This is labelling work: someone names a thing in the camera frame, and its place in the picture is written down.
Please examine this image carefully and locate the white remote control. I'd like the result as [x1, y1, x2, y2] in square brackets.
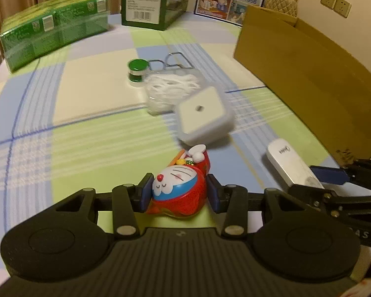
[266, 139, 324, 188]

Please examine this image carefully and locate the red Doraemon figurine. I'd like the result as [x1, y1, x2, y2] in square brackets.
[147, 144, 210, 218]

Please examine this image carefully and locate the square white night light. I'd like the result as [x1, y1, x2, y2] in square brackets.
[174, 86, 235, 146]

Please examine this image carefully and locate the clear box of floss picks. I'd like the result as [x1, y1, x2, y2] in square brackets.
[144, 68, 209, 115]

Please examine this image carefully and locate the green capped small jar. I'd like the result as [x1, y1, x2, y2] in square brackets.
[127, 58, 149, 87]

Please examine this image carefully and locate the metal wire rack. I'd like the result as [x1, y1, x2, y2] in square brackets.
[147, 52, 195, 71]

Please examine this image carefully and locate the brown cardboard box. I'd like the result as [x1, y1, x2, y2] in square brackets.
[234, 6, 371, 166]

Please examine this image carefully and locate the checkered tablecloth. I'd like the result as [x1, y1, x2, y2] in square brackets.
[0, 11, 371, 288]

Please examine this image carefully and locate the green shrink-wrapped carton pack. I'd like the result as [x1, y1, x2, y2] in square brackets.
[0, 0, 110, 73]

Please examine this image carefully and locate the beige quilted chair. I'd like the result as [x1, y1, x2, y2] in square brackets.
[263, 0, 298, 18]

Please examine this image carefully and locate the double wall socket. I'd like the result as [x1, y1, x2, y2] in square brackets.
[320, 0, 351, 18]

